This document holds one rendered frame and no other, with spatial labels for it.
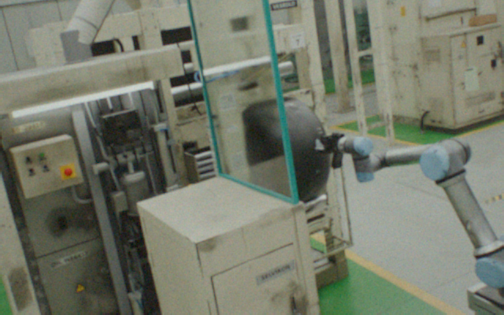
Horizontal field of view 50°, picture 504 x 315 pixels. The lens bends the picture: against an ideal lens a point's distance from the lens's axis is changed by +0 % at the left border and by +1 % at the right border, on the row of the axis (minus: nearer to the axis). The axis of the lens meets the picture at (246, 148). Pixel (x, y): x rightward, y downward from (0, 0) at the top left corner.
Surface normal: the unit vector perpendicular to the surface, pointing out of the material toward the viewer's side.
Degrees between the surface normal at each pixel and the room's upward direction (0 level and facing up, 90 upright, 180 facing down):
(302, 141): 69
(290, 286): 90
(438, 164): 84
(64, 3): 90
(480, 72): 90
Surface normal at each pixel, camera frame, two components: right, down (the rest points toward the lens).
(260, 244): 0.49, 0.13
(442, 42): -0.89, 0.25
